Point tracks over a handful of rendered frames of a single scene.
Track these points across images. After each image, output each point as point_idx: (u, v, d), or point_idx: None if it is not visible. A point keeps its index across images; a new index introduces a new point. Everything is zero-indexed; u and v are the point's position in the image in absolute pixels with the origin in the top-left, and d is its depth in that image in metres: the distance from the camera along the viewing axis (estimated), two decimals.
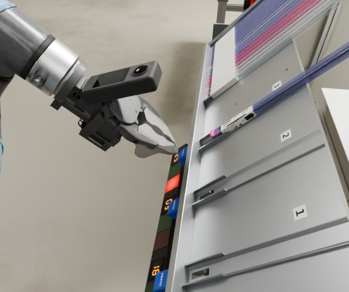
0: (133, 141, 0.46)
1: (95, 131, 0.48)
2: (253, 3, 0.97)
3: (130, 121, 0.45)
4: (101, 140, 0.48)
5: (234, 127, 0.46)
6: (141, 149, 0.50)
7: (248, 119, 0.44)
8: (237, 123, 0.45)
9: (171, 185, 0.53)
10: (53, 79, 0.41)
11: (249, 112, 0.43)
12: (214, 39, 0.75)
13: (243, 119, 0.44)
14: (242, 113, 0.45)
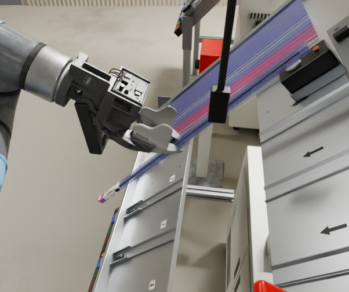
0: None
1: None
2: (200, 66, 1.16)
3: None
4: (137, 83, 0.47)
5: (111, 196, 0.64)
6: (163, 113, 0.50)
7: (117, 191, 0.62)
8: (111, 193, 0.63)
9: (108, 240, 0.72)
10: None
11: (116, 188, 0.61)
12: (157, 110, 0.94)
13: (114, 191, 0.62)
14: (114, 186, 0.63)
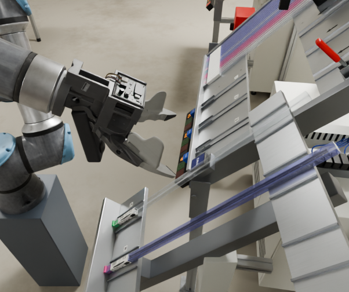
0: None
1: None
2: (235, 26, 1.50)
3: None
4: (133, 86, 0.47)
5: (119, 268, 0.61)
6: (153, 99, 0.52)
7: (126, 264, 0.59)
8: (120, 266, 0.60)
9: (187, 127, 1.06)
10: None
11: (126, 261, 0.58)
12: (209, 52, 1.28)
13: (123, 264, 0.59)
14: (122, 259, 0.60)
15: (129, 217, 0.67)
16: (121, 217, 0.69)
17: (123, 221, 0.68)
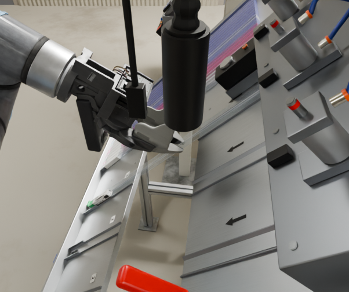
0: None
1: None
2: None
3: None
4: (140, 81, 0.47)
5: None
6: None
7: None
8: None
9: None
10: None
11: None
12: None
13: None
14: None
15: (103, 199, 0.65)
16: (96, 198, 0.67)
17: (97, 201, 0.66)
